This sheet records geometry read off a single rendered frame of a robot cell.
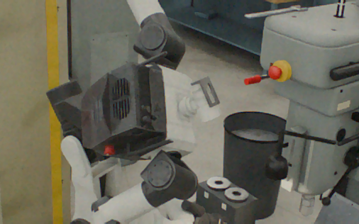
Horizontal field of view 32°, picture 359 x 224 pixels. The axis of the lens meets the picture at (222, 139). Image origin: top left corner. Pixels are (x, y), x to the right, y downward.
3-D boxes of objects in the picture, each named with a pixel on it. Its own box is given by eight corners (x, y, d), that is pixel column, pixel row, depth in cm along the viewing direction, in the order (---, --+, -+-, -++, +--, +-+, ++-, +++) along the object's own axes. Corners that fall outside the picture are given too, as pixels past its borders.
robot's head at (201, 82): (194, 113, 186) (208, 109, 180) (182, 86, 185) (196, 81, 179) (209, 105, 190) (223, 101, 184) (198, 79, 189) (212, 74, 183)
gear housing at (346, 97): (331, 120, 180) (337, 88, 175) (269, 93, 195) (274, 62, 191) (395, 98, 201) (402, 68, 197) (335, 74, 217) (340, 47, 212)
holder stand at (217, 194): (230, 250, 235) (235, 205, 227) (193, 223, 249) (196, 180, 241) (253, 239, 243) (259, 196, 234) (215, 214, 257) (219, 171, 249)
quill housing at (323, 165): (316, 208, 197) (333, 115, 183) (269, 181, 210) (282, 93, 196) (352, 190, 209) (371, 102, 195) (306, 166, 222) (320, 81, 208)
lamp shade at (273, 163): (260, 176, 186) (263, 158, 183) (266, 166, 192) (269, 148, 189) (284, 182, 184) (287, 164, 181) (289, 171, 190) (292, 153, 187)
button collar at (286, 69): (285, 84, 174) (288, 64, 171) (269, 78, 178) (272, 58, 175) (290, 84, 175) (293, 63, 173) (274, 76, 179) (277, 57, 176)
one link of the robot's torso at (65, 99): (36, 96, 208) (69, 79, 198) (63, 85, 219) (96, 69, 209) (72, 171, 212) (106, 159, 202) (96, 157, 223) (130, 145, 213)
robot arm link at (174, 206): (186, 238, 214) (167, 232, 205) (177, 213, 220) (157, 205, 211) (212, 220, 211) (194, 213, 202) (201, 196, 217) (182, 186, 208)
